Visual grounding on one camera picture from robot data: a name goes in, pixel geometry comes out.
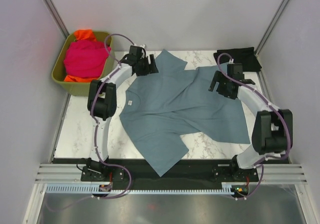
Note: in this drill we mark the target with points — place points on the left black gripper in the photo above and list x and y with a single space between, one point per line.
150 69

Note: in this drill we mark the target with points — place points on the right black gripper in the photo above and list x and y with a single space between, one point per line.
218 77

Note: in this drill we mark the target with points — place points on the blue-grey t-shirt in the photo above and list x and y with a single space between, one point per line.
163 106

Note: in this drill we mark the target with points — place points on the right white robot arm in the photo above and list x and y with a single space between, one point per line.
272 135

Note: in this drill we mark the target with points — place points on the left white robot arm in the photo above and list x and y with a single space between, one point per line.
102 105

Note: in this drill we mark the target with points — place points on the folded black t-shirt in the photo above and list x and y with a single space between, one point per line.
245 56

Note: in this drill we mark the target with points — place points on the magenta t-shirt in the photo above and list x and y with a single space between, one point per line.
85 60

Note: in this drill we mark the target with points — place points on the orange t-shirt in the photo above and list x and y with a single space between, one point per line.
86 34

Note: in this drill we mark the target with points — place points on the olive green plastic bin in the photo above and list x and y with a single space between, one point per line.
81 88

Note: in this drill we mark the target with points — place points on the right aluminium frame post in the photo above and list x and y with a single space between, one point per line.
271 26

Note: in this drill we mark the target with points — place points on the aluminium frame post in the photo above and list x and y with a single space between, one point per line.
57 17
271 26

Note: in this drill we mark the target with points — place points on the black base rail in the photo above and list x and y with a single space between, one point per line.
186 174

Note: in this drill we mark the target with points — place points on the left aluminium frame post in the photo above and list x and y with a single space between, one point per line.
57 17

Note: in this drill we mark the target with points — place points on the white slotted cable duct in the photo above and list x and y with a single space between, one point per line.
111 191

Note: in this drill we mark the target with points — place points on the aluminium extrusion rail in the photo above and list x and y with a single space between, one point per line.
271 174

